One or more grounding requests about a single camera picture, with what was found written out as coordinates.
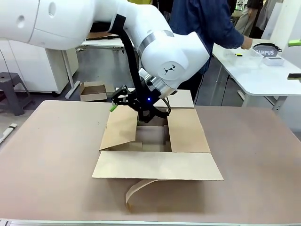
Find grey pouch with lettering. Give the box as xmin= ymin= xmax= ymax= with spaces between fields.
xmin=253 ymin=43 xmax=283 ymax=57

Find brown paper tape strip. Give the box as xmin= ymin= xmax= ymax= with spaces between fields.
xmin=125 ymin=178 xmax=163 ymax=208

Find white tube with black band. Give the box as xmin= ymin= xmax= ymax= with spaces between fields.
xmin=0 ymin=122 xmax=18 ymax=145

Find white shallow tray box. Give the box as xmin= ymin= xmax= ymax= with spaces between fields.
xmin=262 ymin=56 xmax=285 ymax=67

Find white cabinet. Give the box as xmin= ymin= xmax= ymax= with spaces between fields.
xmin=0 ymin=39 xmax=79 ymax=95

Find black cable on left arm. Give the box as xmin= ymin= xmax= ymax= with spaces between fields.
xmin=108 ymin=14 xmax=151 ymax=106

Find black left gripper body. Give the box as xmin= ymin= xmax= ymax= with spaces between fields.
xmin=128 ymin=90 xmax=161 ymax=113

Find small open cardboard carton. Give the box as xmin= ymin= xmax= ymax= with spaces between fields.
xmin=79 ymin=81 xmax=114 ymax=102

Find person in blue shirt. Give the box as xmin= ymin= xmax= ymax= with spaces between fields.
xmin=168 ymin=0 xmax=245 ymax=106

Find large cardboard box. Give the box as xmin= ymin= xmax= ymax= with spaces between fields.
xmin=91 ymin=90 xmax=224 ymax=189

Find person's left hand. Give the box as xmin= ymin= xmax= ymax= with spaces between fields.
xmin=241 ymin=37 xmax=253 ymax=50

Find flat cardboard sheet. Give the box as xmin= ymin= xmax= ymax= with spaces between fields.
xmin=85 ymin=32 xmax=121 ymax=41

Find clear plastic container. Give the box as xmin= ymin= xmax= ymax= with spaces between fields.
xmin=244 ymin=49 xmax=263 ymax=64

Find background person beige clothes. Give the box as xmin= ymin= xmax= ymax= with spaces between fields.
xmin=231 ymin=0 xmax=266 ymax=38

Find grey plastic stool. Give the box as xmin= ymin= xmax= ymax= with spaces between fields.
xmin=0 ymin=72 xmax=36 ymax=116

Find white desk with metal leg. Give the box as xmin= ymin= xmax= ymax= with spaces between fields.
xmin=65 ymin=35 xmax=126 ymax=99

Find white table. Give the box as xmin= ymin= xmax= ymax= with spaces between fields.
xmin=211 ymin=35 xmax=301 ymax=111

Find person's left forearm blue sleeve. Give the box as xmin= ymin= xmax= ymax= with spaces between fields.
xmin=213 ymin=24 xmax=246 ymax=50

